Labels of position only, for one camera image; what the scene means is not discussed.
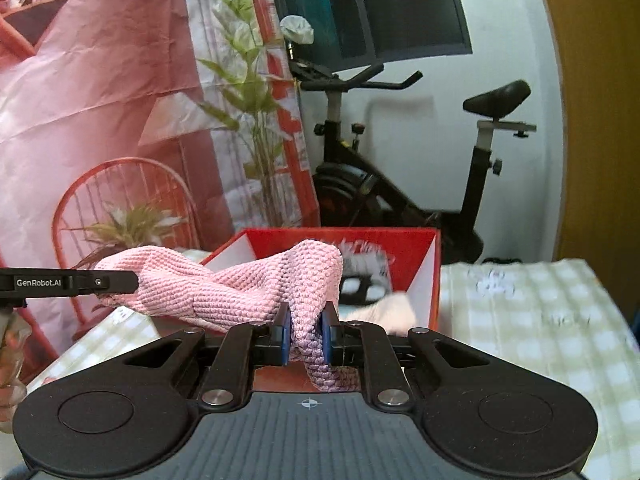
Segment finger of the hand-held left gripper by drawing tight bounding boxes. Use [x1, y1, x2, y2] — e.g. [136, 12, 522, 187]
[75, 270, 140, 297]

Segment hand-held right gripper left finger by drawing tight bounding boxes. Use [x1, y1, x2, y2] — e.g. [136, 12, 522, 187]
[122, 302, 292, 410]

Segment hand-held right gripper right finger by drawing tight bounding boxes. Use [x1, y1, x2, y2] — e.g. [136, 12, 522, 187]
[321, 301, 493, 408]

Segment pink knitted cloth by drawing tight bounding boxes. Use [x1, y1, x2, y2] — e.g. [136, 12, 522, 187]
[92, 240, 361, 393]

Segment red strawberry cardboard box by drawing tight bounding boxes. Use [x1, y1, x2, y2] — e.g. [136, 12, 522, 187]
[199, 227, 442, 393]

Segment person's left hand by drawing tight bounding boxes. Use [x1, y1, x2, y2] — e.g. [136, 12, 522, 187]
[0, 307, 27, 433]

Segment cream knitted cloth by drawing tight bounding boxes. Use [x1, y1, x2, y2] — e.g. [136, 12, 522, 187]
[345, 294, 418, 336]

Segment black exercise bike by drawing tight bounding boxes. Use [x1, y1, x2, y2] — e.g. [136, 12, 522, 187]
[287, 57, 538, 266]

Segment printed backdrop poster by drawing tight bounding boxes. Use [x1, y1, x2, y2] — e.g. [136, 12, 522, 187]
[0, 0, 321, 386]

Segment green checkered tablecloth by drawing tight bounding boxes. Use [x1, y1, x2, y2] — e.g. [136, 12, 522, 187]
[25, 259, 640, 480]

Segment white crumpled cloth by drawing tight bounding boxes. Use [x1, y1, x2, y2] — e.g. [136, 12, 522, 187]
[280, 15, 315, 45]

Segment dark window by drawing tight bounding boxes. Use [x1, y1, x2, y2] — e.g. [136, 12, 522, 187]
[266, 0, 473, 73]

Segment wooden door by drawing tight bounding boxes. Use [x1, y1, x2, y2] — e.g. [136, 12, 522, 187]
[532, 0, 640, 266]

